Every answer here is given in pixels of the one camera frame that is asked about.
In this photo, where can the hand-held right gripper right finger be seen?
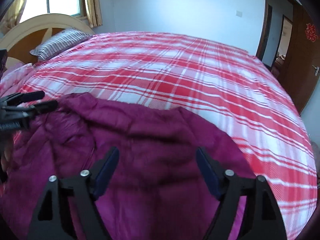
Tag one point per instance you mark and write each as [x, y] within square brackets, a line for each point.
[208, 175]

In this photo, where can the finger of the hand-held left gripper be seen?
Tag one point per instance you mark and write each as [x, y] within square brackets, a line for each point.
[32, 95]
[45, 106]

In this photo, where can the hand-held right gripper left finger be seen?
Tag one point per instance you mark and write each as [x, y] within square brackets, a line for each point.
[105, 177]

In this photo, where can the purple down jacket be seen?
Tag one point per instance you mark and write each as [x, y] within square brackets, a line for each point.
[155, 142]

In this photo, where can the person's left hand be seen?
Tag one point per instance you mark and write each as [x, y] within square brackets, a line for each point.
[4, 155]

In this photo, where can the pink floral quilt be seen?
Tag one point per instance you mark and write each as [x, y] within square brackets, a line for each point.
[12, 77]

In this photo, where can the striped pillow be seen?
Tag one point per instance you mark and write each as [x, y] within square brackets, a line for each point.
[57, 43]

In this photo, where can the cream wooden headboard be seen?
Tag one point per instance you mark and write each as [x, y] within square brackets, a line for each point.
[25, 32]

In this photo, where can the wide yellow curtain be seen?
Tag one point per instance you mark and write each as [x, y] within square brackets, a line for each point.
[12, 15]

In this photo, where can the narrow yellow curtain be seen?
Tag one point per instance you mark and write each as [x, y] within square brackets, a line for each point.
[93, 5]

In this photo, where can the red plaid bed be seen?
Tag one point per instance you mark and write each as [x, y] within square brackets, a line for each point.
[175, 67]

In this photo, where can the brown wooden door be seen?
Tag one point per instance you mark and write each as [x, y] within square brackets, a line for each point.
[300, 67]

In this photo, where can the red paper door decoration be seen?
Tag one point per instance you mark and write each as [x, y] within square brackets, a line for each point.
[310, 32]

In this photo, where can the dark wooden door frame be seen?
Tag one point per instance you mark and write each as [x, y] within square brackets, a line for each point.
[262, 30]

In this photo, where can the white wall switch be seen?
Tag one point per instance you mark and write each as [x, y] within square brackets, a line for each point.
[239, 13]

